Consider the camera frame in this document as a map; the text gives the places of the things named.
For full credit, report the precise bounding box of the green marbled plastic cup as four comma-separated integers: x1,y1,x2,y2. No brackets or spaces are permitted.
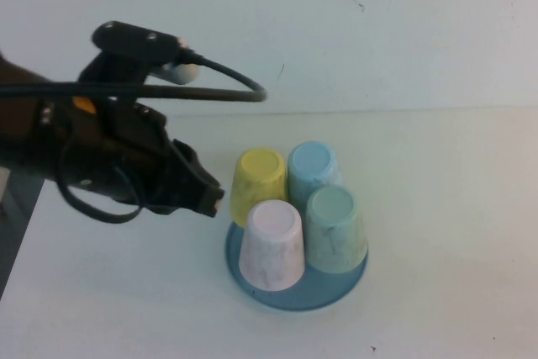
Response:
304,185,371,274

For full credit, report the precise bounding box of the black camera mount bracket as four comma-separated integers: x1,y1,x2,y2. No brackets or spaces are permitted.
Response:
77,51,150,85

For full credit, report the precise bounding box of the pink marbled plastic cup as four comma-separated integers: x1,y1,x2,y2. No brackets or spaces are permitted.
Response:
238,201,307,292

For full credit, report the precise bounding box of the light blue marbled plastic cup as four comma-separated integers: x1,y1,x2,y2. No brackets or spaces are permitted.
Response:
286,141,344,208

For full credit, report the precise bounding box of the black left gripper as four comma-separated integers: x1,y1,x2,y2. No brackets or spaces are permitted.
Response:
38,95,226,219

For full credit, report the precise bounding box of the beige furniture panel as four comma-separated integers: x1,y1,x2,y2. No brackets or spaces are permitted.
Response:
0,165,12,217

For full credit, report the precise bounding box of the blue round cup stand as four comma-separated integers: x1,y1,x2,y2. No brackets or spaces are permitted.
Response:
224,220,371,314

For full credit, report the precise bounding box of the white rounded plastic piece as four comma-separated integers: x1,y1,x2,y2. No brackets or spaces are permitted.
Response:
161,62,201,85

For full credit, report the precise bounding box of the black bar-shaped wrist camera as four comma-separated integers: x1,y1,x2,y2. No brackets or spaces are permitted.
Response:
91,19,182,66

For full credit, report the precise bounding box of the thick black camera cable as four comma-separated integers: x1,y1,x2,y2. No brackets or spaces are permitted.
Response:
0,50,269,103

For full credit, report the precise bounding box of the yellow marbled plastic cup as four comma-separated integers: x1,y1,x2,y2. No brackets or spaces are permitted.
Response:
229,147,289,229

